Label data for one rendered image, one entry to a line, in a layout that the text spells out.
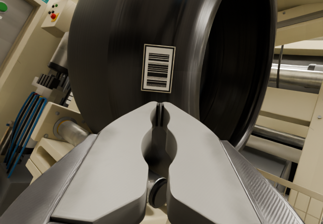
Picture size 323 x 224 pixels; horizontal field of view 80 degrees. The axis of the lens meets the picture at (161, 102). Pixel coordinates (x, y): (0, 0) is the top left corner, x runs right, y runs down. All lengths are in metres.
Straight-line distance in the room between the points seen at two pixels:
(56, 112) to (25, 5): 0.53
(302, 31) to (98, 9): 0.78
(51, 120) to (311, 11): 0.93
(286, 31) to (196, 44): 0.67
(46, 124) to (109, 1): 0.34
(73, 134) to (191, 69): 0.32
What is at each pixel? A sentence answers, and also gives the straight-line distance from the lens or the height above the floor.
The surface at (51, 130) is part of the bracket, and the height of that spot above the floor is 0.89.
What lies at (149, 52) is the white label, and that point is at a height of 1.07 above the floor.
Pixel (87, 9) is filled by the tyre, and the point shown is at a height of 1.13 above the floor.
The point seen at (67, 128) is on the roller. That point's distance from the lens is 0.52.
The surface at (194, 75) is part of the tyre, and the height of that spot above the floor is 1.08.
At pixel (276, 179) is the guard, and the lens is 0.74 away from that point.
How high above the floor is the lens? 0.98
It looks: 8 degrees up
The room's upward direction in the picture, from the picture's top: 23 degrees clockwise
